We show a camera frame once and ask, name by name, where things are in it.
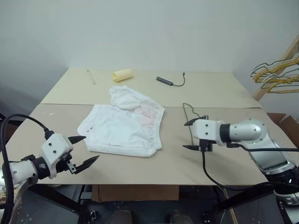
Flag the grey USB hub with cable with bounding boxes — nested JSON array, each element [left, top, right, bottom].
[[156, 72, 186, 87]]

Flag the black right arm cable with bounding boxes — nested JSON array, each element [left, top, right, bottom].
[[201, 143, 299, 191]]

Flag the brown cardboard box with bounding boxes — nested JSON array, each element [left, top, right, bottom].
[[267, 112, 299, 150]]

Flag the yellow wire hanger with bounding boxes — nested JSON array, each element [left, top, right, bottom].
[[266, 57, 299, 72], [254, 73, 299, 84]]

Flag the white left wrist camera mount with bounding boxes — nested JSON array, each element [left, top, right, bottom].
[[41, 133, 73, 178]]

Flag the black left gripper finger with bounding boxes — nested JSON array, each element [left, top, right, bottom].
[[76, 155, 100, 175], [68, 135, 87, 145]]

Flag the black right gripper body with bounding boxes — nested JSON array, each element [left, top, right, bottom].
[[198, 139, 213, 153]]

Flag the brown cardboard sheet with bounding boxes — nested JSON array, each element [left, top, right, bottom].
[[92, 184, 180, 203]]

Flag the clothes hangers on rack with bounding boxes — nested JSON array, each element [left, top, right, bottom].
[[250, 62, 299, 94]]

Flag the dark rounded foot shape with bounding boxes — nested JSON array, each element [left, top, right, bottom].
[[169, 209, 191, 224], [109, 209, 134, 224]]

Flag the light wooden slat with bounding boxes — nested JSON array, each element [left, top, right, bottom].
[[223, 188, 237, 224]]

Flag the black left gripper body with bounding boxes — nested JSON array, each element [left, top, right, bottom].
[[57, 152, 78, 175]]

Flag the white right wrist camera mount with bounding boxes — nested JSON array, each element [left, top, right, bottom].
[[193, 119, 225, 147]]

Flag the white shorts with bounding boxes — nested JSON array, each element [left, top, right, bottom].
[[77, 85, 165, 158]]

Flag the wooden clothes rack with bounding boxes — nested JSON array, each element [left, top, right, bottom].
[[253, 35, 299, 102]]

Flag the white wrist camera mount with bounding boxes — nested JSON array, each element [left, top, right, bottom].
[[41, 133, 73, 178], [193, 119, 225, 147]]

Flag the olive wire hanger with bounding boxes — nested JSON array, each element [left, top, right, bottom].
[[182, 102, 208, 147]]

